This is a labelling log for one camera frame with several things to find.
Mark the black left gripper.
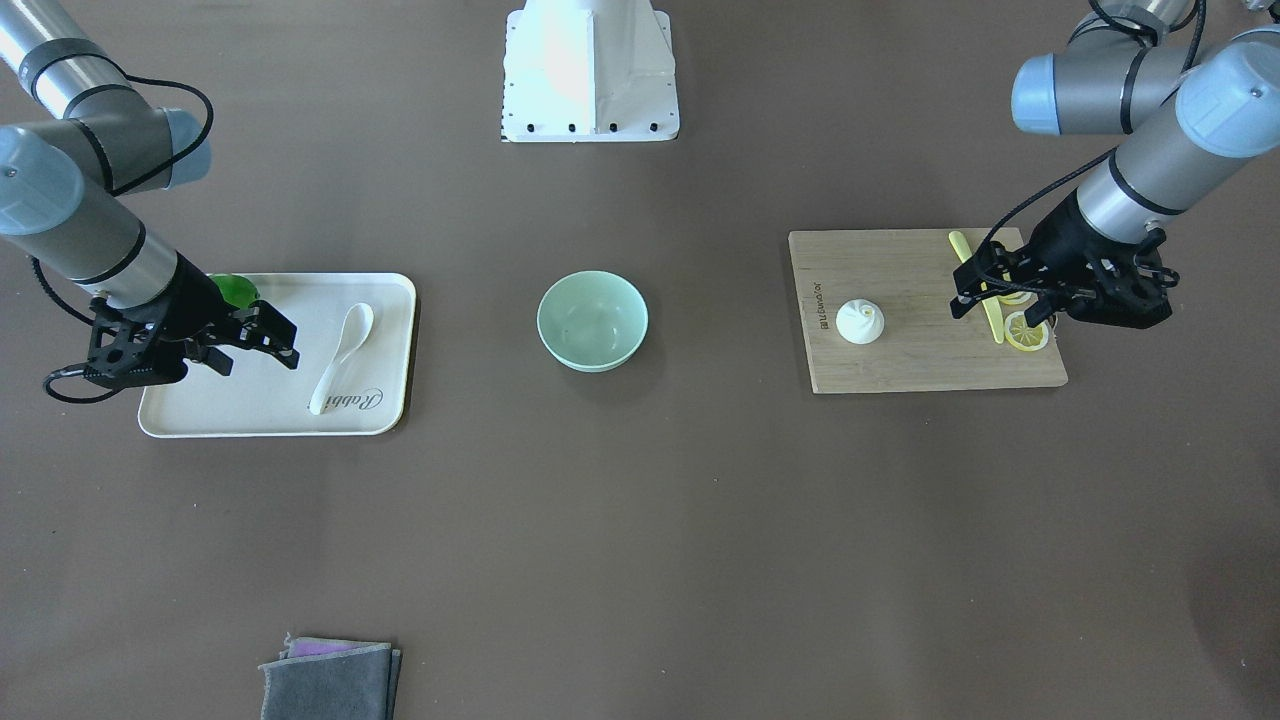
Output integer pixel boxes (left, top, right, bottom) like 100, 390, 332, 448
950, 193, 1180, 329

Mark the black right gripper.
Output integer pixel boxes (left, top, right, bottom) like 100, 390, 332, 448
84, 256, 300, 389

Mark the white plastic spoon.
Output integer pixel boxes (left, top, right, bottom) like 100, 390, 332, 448
307, 302, 375, 416

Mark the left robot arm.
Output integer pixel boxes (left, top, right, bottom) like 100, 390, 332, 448
950, 1, 1279, 329

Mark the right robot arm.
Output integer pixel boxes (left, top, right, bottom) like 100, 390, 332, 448
1, 1, 300, 398

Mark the white steamed bun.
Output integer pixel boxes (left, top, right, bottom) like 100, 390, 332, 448
836, 299, 884, 345

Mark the mint green bowl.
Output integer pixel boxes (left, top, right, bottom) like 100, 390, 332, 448
536, 270, 650, 373

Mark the top lemon slice of stack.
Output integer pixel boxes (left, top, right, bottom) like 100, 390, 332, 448
997, 291, 1036, 306

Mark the yellow plastic knife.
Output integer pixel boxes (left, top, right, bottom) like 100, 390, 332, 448
948, 231, 1005, 345

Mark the green toy pepper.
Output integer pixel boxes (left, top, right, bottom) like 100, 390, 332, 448
209, 273, 260, 310

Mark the single lemon slice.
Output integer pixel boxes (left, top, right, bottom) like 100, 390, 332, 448
1004, 311, 1052, 352

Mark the bamboo cutting board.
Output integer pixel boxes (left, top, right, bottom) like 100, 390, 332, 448
788, 228, 1068, 395

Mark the cream rabbit print tray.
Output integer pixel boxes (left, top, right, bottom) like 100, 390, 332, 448
138, 273, 417, 438

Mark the folded grey cloth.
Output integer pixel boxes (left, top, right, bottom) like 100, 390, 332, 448
259, 633, 402, 719

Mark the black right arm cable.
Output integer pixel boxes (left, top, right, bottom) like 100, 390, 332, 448
29, 72, 216, 405

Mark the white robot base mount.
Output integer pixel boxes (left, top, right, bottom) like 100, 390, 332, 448
500, 1, 681, 143

